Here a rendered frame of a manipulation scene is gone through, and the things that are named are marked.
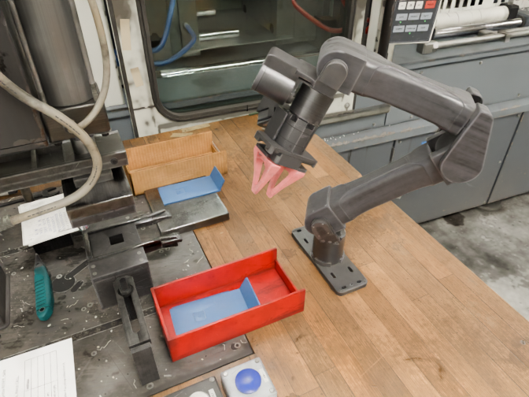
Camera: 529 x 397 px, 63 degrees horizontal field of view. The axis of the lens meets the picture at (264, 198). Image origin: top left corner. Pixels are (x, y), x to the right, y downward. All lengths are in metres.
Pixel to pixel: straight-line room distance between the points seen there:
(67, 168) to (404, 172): 0.55
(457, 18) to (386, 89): 1.48
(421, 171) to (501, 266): 1.71
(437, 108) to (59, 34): 0.55
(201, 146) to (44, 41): 0.65
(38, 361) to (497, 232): 2.28
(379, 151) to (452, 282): 1.04
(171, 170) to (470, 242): 1.78
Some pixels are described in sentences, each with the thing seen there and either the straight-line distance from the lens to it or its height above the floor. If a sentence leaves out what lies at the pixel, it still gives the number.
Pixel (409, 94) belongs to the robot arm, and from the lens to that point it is 0.70.
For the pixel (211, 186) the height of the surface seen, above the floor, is 0.92.
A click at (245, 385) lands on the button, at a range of 0.70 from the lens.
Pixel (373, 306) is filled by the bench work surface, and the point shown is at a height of 0.90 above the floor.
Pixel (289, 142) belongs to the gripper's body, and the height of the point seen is 1.20.
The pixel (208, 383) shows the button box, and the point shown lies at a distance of 0.72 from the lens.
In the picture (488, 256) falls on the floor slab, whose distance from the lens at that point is 2.46.
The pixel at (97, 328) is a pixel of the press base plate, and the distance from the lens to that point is 0.86.
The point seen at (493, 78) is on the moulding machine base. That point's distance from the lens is 2.14.
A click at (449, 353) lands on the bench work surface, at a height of 0.90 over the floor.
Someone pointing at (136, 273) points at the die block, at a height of 0.96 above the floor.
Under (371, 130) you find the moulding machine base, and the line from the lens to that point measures 1.81.
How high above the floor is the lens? 1.55
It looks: 38 degrees down
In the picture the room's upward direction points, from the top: straight up
